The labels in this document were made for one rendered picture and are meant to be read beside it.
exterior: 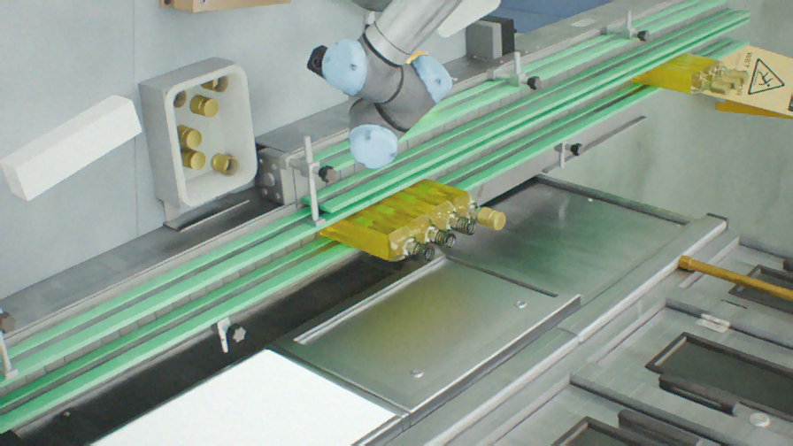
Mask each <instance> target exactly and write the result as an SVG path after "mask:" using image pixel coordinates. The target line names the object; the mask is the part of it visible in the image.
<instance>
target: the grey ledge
mask: <svg viewBox="0 0 793 446"><path fill-rule="evenodd" d="M647 118H648V117H644V116H643V101H641V102H639V103H637V104H634V105H632V106H630V107H628V108H627V109H625V110H624V111H621V112H619V113H617V114H615V115H613V116H611V117H609V118H608V119H605V120H604V121H602V122H600V123H598V124H596V125H594V126H593V127H590V128H588V129H586V130H584V131H582V132H581V133H579V134H577V135H575V136H573V137H571V138H569V139H567V140H568V141H569V144H576V143H580V144H582V147H583V148H584V150H583V152H582V155H583V154H585V153H587V152H588V151H590V150H593V149H595V147H597V146H599V145H601V144H603V143H605V142H607V141H609V140H611V139H612V138H613V137H615V136H617V135H620V134H621V133H623V132H625V131H627V130H629V129H630V128H631V127H634V126H636V125H638V124H639V123H641V122H643V121H645V120H646V119H647ZM580 156H581V155H580ZM576 158H578V157H577V156H575V155H573V153H572V152H571V151H569V150H568V151H566V152H564V165H565V164H567V163H569V162H570V161H572V160H574V159H576ZM558 168H559V152H557V151H555V150H554V147H552V148H550V149H548V150H546V151H544V152H542V153H541V154H539V155H537V156H535V157H533V158H530V159H529V160H527V161H525V162H523V163H521V164H520V165H517V166H515V167H513V168H512V169H510V170H508V171H506V172H504V173H501V174H499V175H498V176H497V177H495V178H493V179H491V180H489V181H486V182H484V183H482V184H481V185H479V186H478V187H476V188H473V189H471V190H469V191H468V192H470V193H471V194H472V195H473V196H474V198H475V200H476V203H477V206H480V205H482V204H484V203H486V202H488V201H489V200H491V199H493V198H494V197H496V196H499V195H501V194H503V193H504V192H505V191H507V190H509V189H511V188H514V187H515V186H517V185H519V184H521V183H522V182H524V181H526V180H528V179H530V178H532V177H534V176H535V175H537V174H539V173H551V172H553V171H554V170H556V169H558Z"/></svg>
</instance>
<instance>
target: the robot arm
mask: <svg viewBox="0 0 793 446"><path fill-rule="evenodd" d="M349 1H351V2H353V3H355V4H357V5H359V6H360V7H362V8H364V9H366V10H367V12H366V13H365V15H364V21H363V25H362V32H361V36H360V37H359V38H358V39H357V40H356V41H355V40H349V39H342V40H340V41H338V42H334V43H333V44H332V45H331V46H330V47H329V48H328V47H326V46H324V45H320V46H319V47H317V48H315V49H313V50H312V54H311V55H310V58H309V60H308V62H307V68H308V69H309V70H310V71H312V72H313V73H316V74H317V75H318V76H319V77H321V78H323V79H324V80H325V81H326V82H327V83H328V84H329V85H330V86H332V87H334V88H337V89H340V90H341V91H342V92H343V93H344V94H345V95H349V101H348V113H349V144H350V151H351V154H352V156H353V158H354V159H355V160H356V161H357V162H358V163H359V164H360V165H362V166H365V167H368V168H380V167H384V166H385V165H388V164H389V163H391V162H392V161H393V159H394V158H395V156H396V154H397V148H398V141H399V140H400V139H401V138H402V137H403V136H404V135H405V134H406V133H407V132H408V131H409V130H410V129H411V128H412V127H413V126H414V125H415V124H416V123H417V122H418V121H419V120H420V119H421V118H422V117H424V116H425V115H426V114H427V113H428V112H429V111H430V110H431V109H432V108H433V107H434V106H435V105H436V104H439V101H440V100H441V99H442V98H443V97H444V96H445V95H446V94H447V93H448V92H449V91H450V89H451V86H452V81H451V78H450V76H449V74H448V72H447V71H446V70H445V68H444V67H443V66H442V65H441V64H440V63H439V62H438V61H437V60H436V59H434V58H432V57H431V56H429V55H427V54H422V55H418V56H417V57H416V58H415V59H412V60H411V63H410V64H406V63H405V62H406V61H407V60H408V59H409V58H410V57H411V55H412V54H413V53H414V52H415V51H416V50H417V49H418V48H419V47H420V46H421V45H422V44H423V43H424V42H425V41H426V40H427V38H428V37H429V36H430V35H431V34H432V33H433V32H434V31H435V30H436V29H437V28H438V27H439V26H440V25H441V24H442V23H443V22H444V21H445V20H446V19H447V18H448V17H449V16H450V15H451V14H452V13H453V12H454V11H455V10H456V9H457V8H458V7H459V6H460V5H461V4H462V2H463V1H464V0H349ZM374 12H378V13H380V15H379V17H378V18H377V19H376V18H375V17H374Z"/></svg>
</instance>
